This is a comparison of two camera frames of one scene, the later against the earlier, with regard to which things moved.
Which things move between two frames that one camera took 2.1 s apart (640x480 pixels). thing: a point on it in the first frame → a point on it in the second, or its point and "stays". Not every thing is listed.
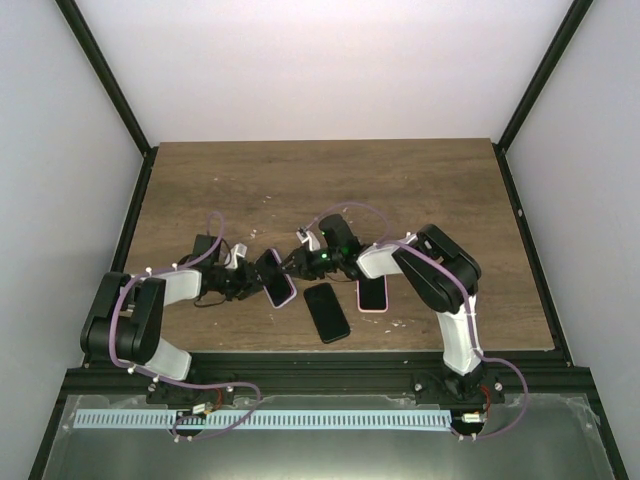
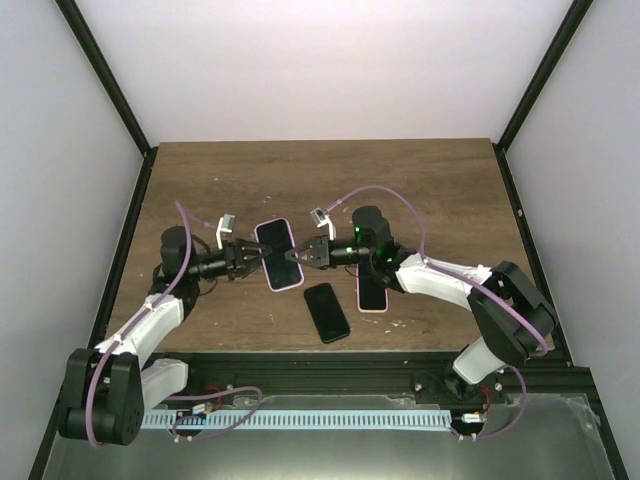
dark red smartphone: (277, 285) → (282, 271)
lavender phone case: (279, 287) → (293, 243)
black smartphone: (326, 312) stays
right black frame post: (537, 86) stays
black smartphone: (326, 311) stays
